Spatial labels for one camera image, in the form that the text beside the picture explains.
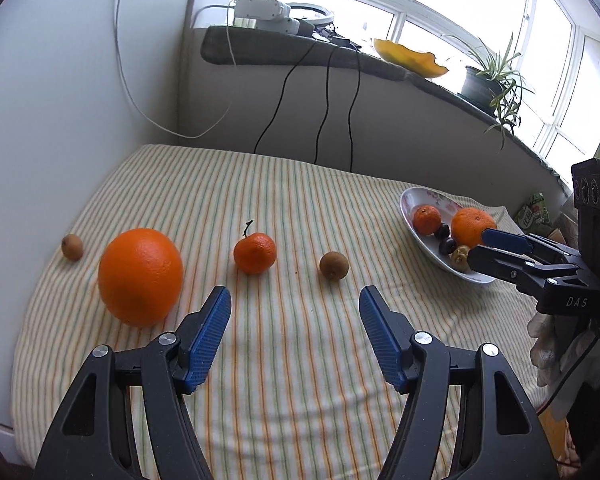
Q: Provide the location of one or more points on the small brown fruit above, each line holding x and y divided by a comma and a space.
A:
72, 247

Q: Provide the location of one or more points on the dark plum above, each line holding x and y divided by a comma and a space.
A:
442, 231
447, 246

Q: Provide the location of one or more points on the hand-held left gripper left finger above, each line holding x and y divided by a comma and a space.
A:
207, 340

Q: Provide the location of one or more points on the green kiwi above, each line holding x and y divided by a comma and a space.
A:
460, 257

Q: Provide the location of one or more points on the white charger block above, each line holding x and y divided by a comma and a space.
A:
280, 26

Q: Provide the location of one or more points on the black power adapter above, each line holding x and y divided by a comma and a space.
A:
342, 41

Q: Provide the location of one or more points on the smooth orange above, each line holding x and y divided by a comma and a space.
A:
140, 275

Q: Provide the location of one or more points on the white window frame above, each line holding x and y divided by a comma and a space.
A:
405, 10

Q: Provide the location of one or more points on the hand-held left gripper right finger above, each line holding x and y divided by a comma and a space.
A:
382, 340

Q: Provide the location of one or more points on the person's right hand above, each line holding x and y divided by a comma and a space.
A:
550, 350

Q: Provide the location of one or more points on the dimpled orange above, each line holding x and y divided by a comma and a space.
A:
472, 225

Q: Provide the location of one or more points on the potted spider plant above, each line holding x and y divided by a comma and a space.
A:
480, 85

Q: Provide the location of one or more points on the white board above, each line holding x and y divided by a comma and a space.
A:
40, 135

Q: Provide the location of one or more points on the yellow bowl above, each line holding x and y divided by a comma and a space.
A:
410, 57

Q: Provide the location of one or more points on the striped tablecloth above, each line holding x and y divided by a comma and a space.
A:
280, 200

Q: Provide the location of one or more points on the brown kiwi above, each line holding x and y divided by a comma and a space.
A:
334, 265

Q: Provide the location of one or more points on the floral white plate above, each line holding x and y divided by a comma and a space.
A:
415, 200

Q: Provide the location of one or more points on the green snack bag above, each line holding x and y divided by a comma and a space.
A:
532, 210

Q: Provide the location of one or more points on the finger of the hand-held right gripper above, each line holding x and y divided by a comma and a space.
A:
500, 265
505, 239

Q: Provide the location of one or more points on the tangerine with stem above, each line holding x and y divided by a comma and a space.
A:
254, 254

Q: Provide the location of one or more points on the small tangerine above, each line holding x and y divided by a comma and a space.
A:
426, 220

